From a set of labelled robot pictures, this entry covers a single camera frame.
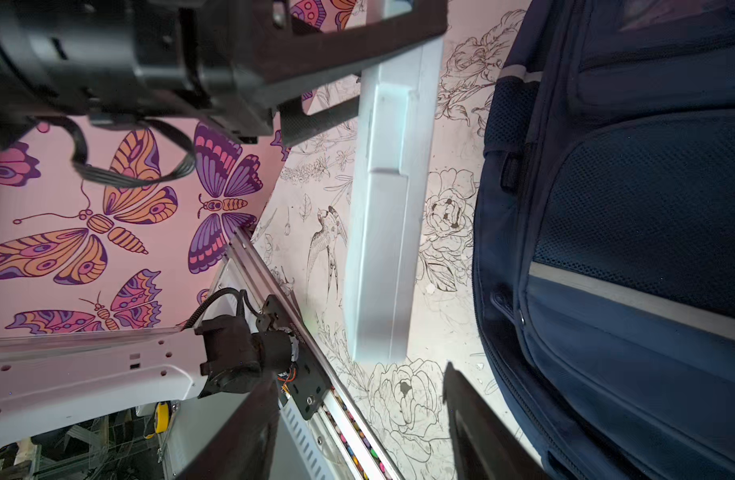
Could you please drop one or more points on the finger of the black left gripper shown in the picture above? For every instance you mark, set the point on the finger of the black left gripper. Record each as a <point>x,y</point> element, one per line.
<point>289,64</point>

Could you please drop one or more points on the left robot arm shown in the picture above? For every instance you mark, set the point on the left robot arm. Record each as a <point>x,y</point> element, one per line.
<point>245,68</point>

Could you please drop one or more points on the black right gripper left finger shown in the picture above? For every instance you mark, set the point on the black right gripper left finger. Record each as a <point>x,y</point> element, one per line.
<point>243,447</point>

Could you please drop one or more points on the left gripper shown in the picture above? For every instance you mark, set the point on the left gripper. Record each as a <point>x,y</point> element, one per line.
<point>121,62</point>

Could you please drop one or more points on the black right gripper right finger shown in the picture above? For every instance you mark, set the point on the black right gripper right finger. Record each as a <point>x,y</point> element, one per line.
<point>483,447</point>

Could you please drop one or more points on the navy blue backpack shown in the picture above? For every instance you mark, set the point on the navy blue backpack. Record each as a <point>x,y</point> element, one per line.
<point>604,237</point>

